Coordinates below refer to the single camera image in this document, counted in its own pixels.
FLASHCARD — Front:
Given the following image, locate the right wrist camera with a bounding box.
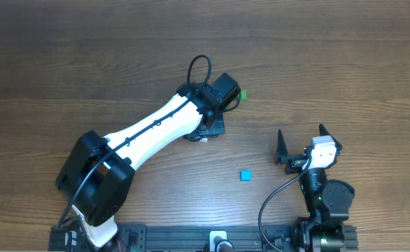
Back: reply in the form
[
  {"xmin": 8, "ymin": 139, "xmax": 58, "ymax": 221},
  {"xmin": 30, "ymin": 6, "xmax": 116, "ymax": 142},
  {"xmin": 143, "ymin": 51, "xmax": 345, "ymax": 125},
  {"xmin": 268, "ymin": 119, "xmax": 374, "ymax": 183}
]
[{"xmin": 304, "ymin": 136, "xmax": 338, "ymax": 169}]

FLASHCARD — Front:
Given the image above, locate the mounting rail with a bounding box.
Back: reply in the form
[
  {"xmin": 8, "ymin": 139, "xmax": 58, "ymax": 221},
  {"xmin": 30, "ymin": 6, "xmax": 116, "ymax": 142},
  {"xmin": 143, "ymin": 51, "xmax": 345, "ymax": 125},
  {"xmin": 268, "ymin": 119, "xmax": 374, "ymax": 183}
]
[{"xmin": 48, "ymin": 223, "xmax": 360, "ymax": 252}]

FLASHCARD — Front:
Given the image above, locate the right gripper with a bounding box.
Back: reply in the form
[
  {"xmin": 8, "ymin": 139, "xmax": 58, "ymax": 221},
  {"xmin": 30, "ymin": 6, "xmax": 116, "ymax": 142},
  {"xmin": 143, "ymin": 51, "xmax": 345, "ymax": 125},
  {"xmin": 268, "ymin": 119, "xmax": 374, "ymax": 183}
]
[{"xmin": 274, "ymin": 123, "xmax": 344, "ymax": 175}]

